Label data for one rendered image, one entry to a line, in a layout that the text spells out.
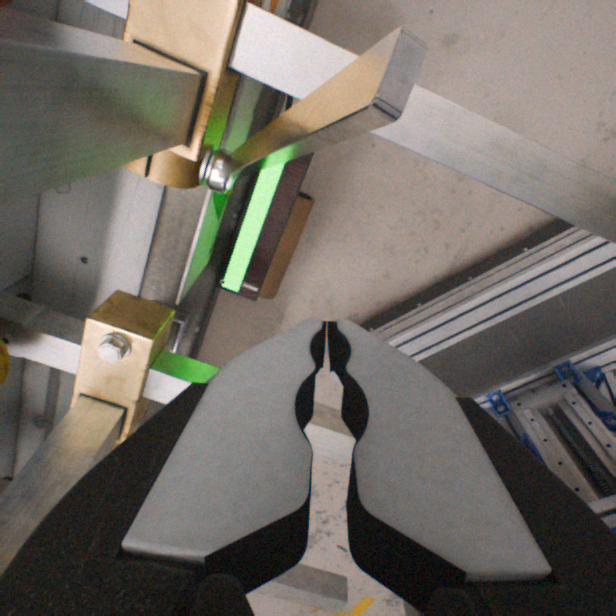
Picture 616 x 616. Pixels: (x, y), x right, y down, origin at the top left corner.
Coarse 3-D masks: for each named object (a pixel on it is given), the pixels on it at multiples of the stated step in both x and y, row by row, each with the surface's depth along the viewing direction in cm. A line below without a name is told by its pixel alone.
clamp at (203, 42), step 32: (160, 0) 19; (192, 0) 19; (224, 0) 19; (256, 0) 22; (128, 32) 20; (160, 32) 20; (192, 32) 20; (224, 32) 20; (192, 64) 20; (224, 64) 20; (224, 96) 23; (192, 128) 22; (160, 160) 23; (192, 160) 22
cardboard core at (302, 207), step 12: (300, 192) 108; (300, 204) 102; (312, 204) 104; (300, 216) 104; (288, 228) 105; (300, 228) 106; (288, 240) 107; (276, 252) 108; (288, 252) 109; (276, 264) 110; (288, 264) 113; (276, 276) 112; (264, 288) 113; (276, 288) 115
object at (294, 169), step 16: (304, 160) 38; (288, 176) 39; (288, 192) 40; (272, 208) 40; (288, 208) 40; (272, 224) 41; (272, 240) 42; (256, 256) 43; (256, 272) 44; (256, 288) 44
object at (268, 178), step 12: (276, 168) 39; (264, 180) 39; (276, 180) 39; (264, 192) 40; (252, 204) 40; (264, 204) 40; (252, 216) 41; (264, 216) 41; (252, 228) 41; (240, 240) 42; (252, 240) 42; (240, 252) 43; (240, 264) 43; (228, 276) 44; (240, 276) 44
